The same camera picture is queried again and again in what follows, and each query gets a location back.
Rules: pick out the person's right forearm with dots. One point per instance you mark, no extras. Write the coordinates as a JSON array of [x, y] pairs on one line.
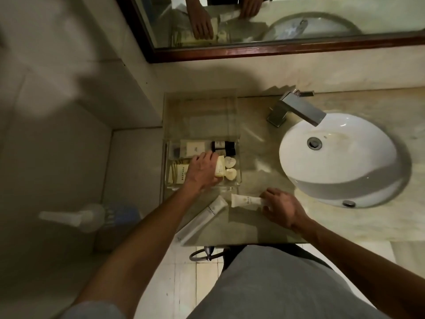
[[365, 272]]

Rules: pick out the person's right hand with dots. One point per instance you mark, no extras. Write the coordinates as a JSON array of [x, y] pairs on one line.
[[287, 209]]

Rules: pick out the round white soap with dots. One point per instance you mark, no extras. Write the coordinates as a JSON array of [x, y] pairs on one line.
[[230, 174], [230, 161]]

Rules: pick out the small square white packet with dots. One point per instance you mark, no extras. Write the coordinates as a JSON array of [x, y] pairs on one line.
[[195, 149]]

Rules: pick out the long cream striped packet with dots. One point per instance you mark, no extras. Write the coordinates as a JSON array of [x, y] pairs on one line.
[[179, 176]]

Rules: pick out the person's left hand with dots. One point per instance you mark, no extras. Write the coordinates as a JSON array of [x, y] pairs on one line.
[[202, 172]]

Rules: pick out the wooden framed mirror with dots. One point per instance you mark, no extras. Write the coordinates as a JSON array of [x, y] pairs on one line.
[[365, 13]]

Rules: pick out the transparent tray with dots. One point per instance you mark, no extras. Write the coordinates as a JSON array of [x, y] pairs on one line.
[[199, 119]]

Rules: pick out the small dark toiletry bottle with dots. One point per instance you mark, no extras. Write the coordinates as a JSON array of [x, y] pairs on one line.
[[222, 145], [225, 152]]

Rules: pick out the blue spray bottle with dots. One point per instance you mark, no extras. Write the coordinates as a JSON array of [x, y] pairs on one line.
[[93, 215]]

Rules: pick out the long white toothbrush packet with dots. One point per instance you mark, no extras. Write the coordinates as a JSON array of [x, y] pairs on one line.
[[202, 220], [247, 200]]

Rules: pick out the person's left forearm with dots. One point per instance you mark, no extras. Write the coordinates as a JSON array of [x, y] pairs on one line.
[[132, 249]]

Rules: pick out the white sink basin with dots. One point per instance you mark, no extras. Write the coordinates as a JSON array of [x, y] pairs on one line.
[[348, 156]]

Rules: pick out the clear packet with dark comb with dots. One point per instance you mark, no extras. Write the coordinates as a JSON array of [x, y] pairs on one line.
[[176, 150]]

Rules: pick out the chrome square faucet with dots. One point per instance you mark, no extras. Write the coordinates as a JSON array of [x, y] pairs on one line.
[[299, 107]]

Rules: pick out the person's grey shirt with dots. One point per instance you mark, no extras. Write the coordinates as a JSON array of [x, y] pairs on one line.
[[282, 289]]

